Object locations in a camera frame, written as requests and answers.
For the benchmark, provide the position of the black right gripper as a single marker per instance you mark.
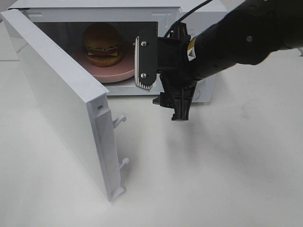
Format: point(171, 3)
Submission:
point(177, 65)

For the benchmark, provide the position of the round white door button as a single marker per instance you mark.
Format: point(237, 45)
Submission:
point(197, 94)

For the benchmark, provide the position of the pink round plate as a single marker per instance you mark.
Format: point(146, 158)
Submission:
point(115, 73)

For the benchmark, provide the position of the burger with lettuce and tomato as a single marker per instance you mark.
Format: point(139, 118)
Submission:
point(103, 44)

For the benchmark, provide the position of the white microwave door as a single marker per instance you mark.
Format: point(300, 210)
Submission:
point(73, 101)

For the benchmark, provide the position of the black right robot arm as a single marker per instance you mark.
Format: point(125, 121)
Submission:
point(246, 35)

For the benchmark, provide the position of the white microwave oven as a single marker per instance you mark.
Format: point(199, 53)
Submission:
point(65, 20)

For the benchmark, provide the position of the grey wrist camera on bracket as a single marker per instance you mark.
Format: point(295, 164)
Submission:
point(146, 59)

